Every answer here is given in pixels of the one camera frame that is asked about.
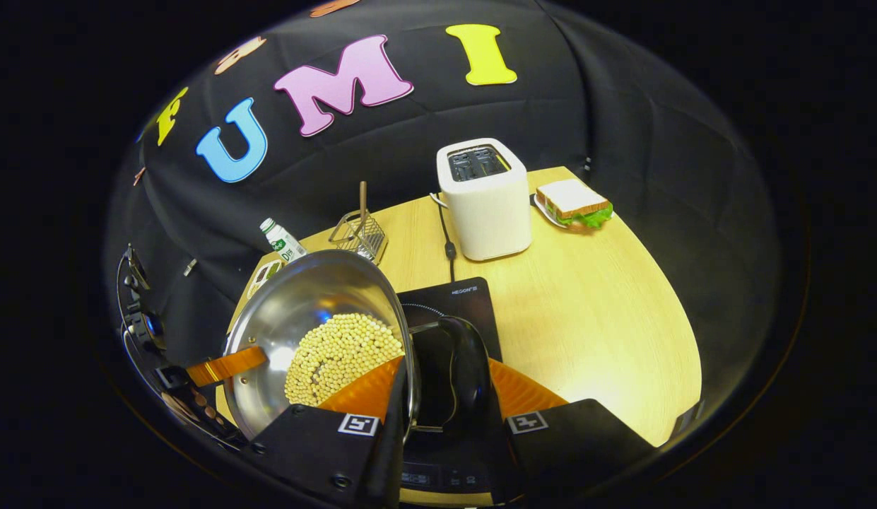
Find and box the wire utensil holder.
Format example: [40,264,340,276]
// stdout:
[329,210,389,264]

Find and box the toy sandwich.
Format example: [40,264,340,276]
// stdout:
[536,178,614,229]

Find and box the white toaster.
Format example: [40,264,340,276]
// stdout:
[437,138,532,261]

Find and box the black backdrop cloth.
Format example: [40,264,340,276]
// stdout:
[102,0,782,425]

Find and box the black induction cooktop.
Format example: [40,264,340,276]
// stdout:
[396,277,506,506]

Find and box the white drink bottle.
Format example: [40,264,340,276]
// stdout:
[260,218,308,264]

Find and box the pile of soybeans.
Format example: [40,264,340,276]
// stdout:
[284,313,405,407]

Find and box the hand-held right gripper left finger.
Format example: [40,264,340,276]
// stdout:
[244,356,411,509]

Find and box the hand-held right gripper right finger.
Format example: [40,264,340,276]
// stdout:
[481,357,658,506]

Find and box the divided white bean tray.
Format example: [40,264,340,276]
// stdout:
[246,259,283,299]

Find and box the black toaster cable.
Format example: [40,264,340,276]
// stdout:
[430,192,459,282]

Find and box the stainless steel pot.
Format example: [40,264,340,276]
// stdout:
[223,249,492,443]

